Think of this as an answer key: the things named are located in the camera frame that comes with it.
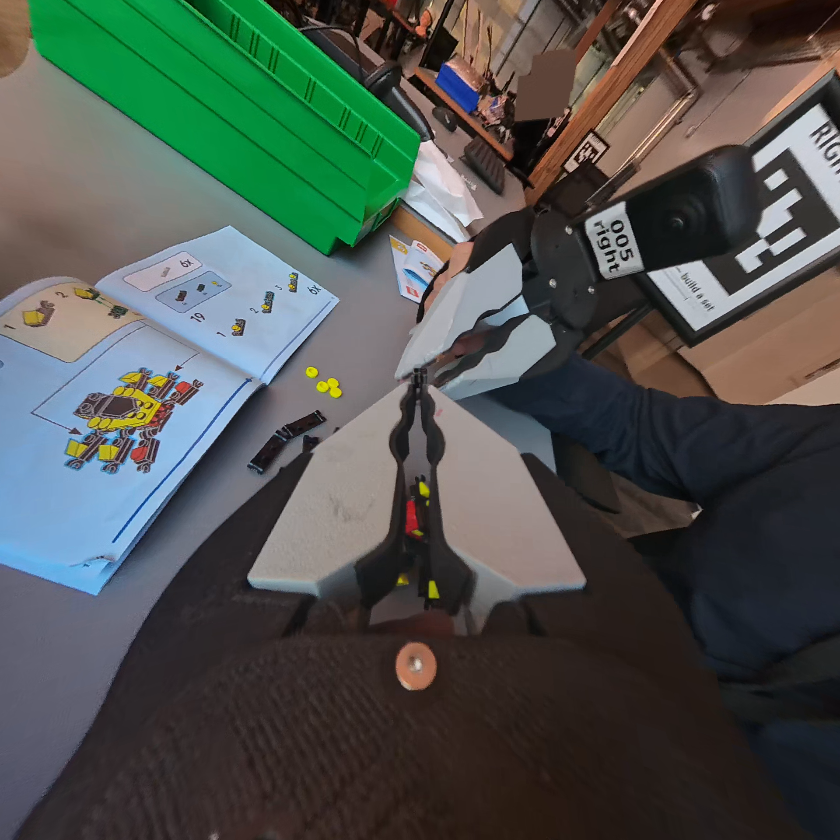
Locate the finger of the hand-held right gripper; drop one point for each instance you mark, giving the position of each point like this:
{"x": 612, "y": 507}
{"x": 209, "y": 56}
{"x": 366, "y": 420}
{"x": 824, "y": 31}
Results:
{"x": 459, "y": 308}
{"x": 518, "y": 354}

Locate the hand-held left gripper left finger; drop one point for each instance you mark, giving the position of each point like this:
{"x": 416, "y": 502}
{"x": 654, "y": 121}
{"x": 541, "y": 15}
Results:
{"x": 328, "y": 505}

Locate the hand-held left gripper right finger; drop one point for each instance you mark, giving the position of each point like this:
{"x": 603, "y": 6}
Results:
{"x": 499, "y": 518}

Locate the yellow black red lego model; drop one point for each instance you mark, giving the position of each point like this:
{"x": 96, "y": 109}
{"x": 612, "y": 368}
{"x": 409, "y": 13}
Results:
{"x": 412, "y": 515}

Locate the person's right forearm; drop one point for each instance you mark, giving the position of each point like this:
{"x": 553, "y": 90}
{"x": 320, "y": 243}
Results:
{"x": 623, "y": 426}

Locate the folded lego leaflet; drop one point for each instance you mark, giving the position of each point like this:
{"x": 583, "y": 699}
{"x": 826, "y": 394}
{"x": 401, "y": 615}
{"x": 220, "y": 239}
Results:
{"x": 413, "y": 269}

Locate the pile of black lego parts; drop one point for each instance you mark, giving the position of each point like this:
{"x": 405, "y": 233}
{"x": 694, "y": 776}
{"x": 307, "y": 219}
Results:
{"x": 303, "y": 423}

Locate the open lego instruction booklet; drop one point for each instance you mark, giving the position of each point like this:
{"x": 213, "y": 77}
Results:
{"x": 164, "y": 407}

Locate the person's right hand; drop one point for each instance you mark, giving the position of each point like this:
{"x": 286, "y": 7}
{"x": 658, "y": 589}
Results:
{"x": 459, "y": 259}

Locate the white plastic bags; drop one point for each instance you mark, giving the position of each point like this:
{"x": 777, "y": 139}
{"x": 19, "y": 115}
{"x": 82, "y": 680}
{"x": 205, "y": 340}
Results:
{"x": 446, "y": 190}

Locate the printed tag marker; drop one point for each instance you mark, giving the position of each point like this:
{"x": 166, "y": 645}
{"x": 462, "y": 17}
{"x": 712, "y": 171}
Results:
{"x": 586, "y": 152}

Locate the black keyboard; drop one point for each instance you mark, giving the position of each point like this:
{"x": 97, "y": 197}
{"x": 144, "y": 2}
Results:
{"x": 485, "y": 167}

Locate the wooden side desk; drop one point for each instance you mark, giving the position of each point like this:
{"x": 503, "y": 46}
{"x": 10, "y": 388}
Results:
{"x": 485, "y": 134}

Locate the wooden pillar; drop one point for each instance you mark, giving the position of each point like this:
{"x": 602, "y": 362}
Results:
{"x": 630, "y": 72}

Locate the blue box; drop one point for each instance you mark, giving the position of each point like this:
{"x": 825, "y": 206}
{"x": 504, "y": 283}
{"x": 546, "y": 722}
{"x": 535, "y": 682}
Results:
{"x": 457, "y": 85}

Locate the green plastic bin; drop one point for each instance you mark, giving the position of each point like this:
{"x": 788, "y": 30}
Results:
{"x": 216, "y": 105}

